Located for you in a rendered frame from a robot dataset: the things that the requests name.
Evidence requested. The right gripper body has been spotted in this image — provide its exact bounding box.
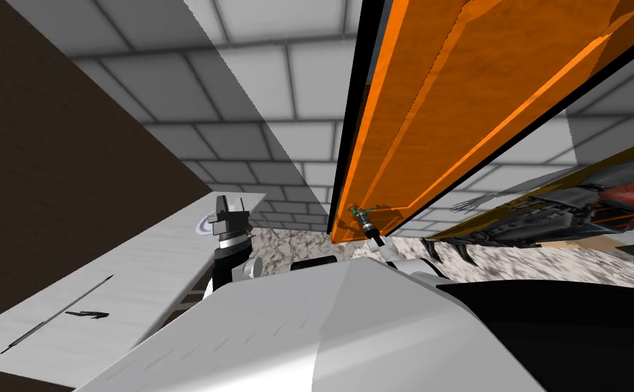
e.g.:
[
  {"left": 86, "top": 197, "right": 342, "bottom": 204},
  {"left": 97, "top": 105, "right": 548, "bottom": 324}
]
[{"left": 355, "top": 212, "right": 382, "bottom": 240}]

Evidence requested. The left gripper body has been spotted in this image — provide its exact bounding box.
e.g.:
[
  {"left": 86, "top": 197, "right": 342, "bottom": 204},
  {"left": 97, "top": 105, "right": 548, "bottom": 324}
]
[{"left": 207, "top": 210, "right": 250, "bottom": 238}]

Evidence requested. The white round knob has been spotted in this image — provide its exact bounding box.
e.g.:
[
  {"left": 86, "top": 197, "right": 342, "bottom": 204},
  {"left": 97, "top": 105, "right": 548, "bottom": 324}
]
[{"left": 195, "top": 212, "right": 218, "bottom": 236}]

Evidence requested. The white wooden door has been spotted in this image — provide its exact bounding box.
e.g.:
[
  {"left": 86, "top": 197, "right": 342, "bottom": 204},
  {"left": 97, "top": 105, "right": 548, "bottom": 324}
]
[{"left": 0, "top": 192, "right": 267, "bottom": 389}]

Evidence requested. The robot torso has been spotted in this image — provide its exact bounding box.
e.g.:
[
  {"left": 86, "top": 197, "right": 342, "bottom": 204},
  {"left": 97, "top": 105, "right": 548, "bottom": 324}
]
[{"left": 74, "top": 255, "right": 548, "bottom": 392}]

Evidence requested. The orange wooden door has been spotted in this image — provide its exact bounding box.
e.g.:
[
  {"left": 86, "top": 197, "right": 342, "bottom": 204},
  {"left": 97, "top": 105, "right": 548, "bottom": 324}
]
[{"left": 327, "top": 0, "right": 634, "bottom": 244}]

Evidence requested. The green door handle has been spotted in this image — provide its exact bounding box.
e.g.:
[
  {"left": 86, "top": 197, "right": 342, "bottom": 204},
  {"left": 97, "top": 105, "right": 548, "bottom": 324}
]
[{"left": 349, "top": 203, "right": 392, "bottom": 216}]

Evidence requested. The black door handle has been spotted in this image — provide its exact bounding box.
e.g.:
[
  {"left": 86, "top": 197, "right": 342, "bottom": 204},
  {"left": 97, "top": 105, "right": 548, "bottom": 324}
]
[{"left": 0, "top": 274, "right": 115, "bottom": 355}]

